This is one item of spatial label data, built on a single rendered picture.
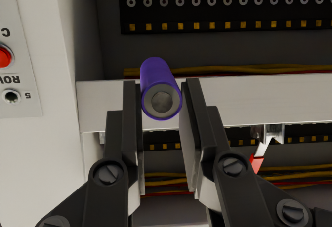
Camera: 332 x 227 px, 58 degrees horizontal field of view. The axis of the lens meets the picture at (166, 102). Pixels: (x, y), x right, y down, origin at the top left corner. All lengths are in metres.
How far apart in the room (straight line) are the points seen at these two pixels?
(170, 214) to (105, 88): 0.26
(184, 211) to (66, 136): 0.25
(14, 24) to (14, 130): 0.09
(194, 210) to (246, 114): 0.23
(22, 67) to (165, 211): 0.31
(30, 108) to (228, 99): 0.17
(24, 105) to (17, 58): 0.04
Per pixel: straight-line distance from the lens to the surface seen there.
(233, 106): 0.28
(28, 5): 0.24
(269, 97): 0.29
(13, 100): 0.26
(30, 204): 0.34
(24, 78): 0.26
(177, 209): 0.48
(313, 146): 0.63
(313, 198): 0.54
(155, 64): 0.16
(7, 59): 0.25
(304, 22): 0.45
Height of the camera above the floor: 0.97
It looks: 29 degrees up
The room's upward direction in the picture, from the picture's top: 180 degrees counter-clockwise
